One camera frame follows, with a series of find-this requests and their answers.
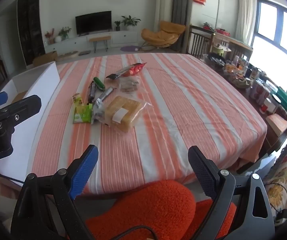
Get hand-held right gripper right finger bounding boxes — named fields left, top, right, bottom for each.
left=188, top=145, right=276, bottom=240

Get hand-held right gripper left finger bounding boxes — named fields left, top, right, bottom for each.
left=10, top=144, right=99, bottom=240

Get white cardboard box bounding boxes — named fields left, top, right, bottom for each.
left=0, top=62, right=61, bottom=188

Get green snack packet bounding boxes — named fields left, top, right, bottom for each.
left=73, top=104, right=94, bottom=124

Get yellow rice cracker packet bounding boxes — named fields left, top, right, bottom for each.
left=73, top=93, right=84, bottom=106

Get grey and white snack packet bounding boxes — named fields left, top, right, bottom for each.
left=91, top=99, right=106, bottom=124

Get clear bag of bread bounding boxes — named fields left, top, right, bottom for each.
left=101, top=95, right=154, bottom=133

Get silver snack bar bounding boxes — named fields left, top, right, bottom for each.
left=95, top=87, right=114, bottom=103

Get green sausage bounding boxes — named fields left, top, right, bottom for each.
left=93, top=77, right=105, bottom=92

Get clear bag of brown biscuits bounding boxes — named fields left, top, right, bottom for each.
left=118, top=76, right=141, bottom=95

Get orange fluffy chair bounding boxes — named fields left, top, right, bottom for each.
left=85, top=180, right=236, bottom=240

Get orange striped tablecloth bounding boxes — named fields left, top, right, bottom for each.
left=32, top=53, right=268, bottom=195

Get brown chocolate bar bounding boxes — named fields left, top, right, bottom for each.
left=88, top=81, right=96, bottom=103

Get red flowers in vase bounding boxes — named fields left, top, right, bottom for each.
left=45, top=29, right=55, bottom=45

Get white television cabinet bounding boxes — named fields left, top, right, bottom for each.
left=45, top=31, right=137, bottom=54

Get floral cushion cover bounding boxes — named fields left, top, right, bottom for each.
left=262, top=135, right=287, bottom=220

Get dark bookshelf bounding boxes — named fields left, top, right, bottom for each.
left=17, top=0, right=46, bottom=67

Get black and grey snack bar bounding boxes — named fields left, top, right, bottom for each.
left=105, top=66, right=134, bottom=80

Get cluster of jars and containers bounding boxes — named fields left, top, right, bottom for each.
left=205, top=52, right=284, bottom=115

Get wooden bench with metal legs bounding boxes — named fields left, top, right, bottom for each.
left=88, top=36, right=111, bottom=53

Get black television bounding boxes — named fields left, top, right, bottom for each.
left=75, top=11, right=112, bottom=35

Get red snack packet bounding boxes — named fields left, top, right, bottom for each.
left=120, top=62, right=147, bottom=77

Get purple round mat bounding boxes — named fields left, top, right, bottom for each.
left=120, top=45, right=140, bottom=52

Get dark wooden slatted desk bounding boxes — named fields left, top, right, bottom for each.
left=186, top=25, right=253, bottom=63

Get large green potted plant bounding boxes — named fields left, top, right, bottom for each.
left=121, top=15, right=141, bottom=31

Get orange lounge chair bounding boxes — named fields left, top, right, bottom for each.
left=140, top=20, right=186, bottom=52

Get black framed window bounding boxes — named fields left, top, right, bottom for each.
left=249, top=0, right=287, bottom=100

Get white curtain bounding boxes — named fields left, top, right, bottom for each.
left=235, top=0, right=255, bottom=44

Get covered standing air conditioner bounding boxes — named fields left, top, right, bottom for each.
left=155, top=0, right=174, bottom=32

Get grey curtain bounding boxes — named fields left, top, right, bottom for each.
left=169, top=0, right=194, bottom=25

